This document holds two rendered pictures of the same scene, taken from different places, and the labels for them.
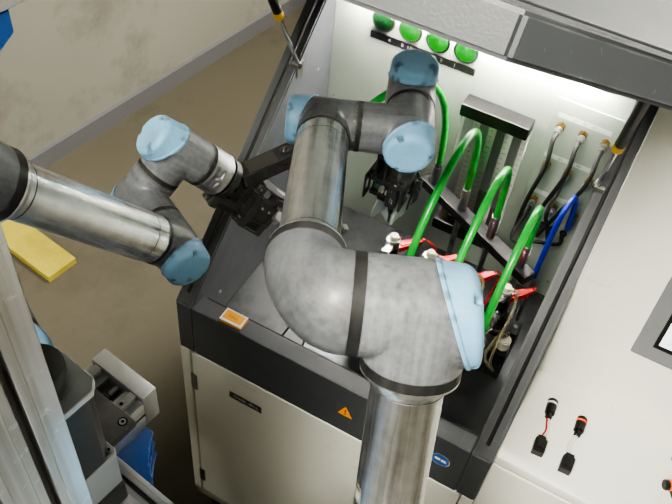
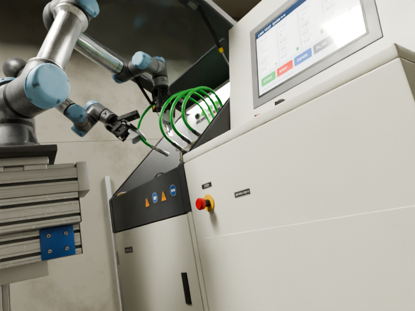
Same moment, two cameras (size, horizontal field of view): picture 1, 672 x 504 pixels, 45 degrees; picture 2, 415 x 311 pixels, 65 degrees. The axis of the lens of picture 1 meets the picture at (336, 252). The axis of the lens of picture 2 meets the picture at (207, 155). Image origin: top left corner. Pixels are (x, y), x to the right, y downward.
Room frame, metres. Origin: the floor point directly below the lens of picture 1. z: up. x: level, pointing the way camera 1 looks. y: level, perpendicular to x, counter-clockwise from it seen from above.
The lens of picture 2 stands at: (-0.18, -0.90, 0.73)
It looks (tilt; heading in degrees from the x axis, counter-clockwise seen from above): 12 degrees up; 28
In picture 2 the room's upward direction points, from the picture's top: 11 degrees counter-clockwise
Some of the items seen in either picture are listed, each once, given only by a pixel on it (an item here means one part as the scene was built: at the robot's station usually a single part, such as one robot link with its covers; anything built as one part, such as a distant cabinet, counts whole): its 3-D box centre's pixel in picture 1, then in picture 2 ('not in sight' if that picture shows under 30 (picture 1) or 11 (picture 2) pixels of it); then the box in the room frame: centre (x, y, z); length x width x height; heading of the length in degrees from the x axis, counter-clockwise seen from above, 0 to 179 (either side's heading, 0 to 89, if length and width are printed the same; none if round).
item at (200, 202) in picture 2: not in sight; (203, 203); (0.66, -0.41, 0.80); 0.05 x 0.04 x 0.05; 67
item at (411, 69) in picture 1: (410, 90); (158, 69); (1.04, -0.08, 1.52); 0.09 x 0.08 x 0.11; 1
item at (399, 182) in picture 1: (394, 167); (162, 99); (1.03, -0.08, 1.36); 0.09 x 0.08 x 0.12; 157
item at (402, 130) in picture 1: (398, 131); (142, 64); (0.94, -0.07, 1.51); 0.11 x 0.11 x 0.08; 1
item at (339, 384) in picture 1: (326, 390); (146, 204); (0.88, -0.02, 0.87); 0.62 x 0.04 x 0.16; 67
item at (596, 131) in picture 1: (564, 173); not in sight; (1.25, -0.44, 1.20); 0.13 x 0.03 x 0.31; 67
